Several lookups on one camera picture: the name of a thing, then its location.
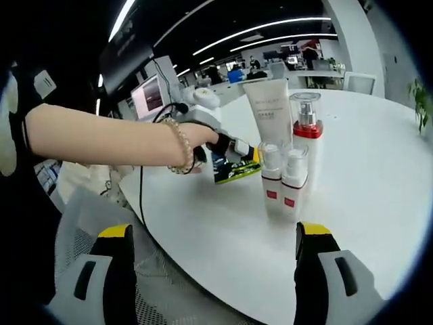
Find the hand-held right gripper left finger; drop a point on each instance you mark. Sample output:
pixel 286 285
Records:
pixel 118 271

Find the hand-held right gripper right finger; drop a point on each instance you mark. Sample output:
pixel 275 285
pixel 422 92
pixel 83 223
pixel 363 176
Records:
pixel 311 277

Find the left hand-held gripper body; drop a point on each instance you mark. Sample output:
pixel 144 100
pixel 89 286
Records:
pixel 206 116

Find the black green skincare mask packet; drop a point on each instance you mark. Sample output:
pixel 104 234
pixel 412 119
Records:
pixel 236 171

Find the white skincare tube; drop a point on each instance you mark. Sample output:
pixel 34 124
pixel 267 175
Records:
pixel 270 108

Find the small white skincare bottle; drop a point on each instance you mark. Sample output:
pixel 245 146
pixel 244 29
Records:
pixel 292 196
pixel 270 189

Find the red-collared white skincare bottle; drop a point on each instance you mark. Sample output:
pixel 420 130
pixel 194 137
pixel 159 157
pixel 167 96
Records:
pixel 306 133

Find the person's left hand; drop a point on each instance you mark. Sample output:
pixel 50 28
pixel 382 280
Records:
pixel 199 137

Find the white mesh office chair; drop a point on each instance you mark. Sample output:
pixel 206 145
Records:
pixel 152 287

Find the blue box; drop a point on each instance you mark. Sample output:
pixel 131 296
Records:
pixel 236 76

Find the computer monitor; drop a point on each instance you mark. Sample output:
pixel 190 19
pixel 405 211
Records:
pixel 149 96

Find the large dark screen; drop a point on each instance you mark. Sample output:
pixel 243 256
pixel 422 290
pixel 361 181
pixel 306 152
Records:
pixel 128 57

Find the white background chair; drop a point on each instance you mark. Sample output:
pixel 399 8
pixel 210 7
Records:
pixel 358 83

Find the ceiling air conditioner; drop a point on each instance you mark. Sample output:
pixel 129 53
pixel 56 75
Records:
pixel 45 83

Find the green potted plant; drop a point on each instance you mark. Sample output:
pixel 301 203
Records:
pixel 419 98

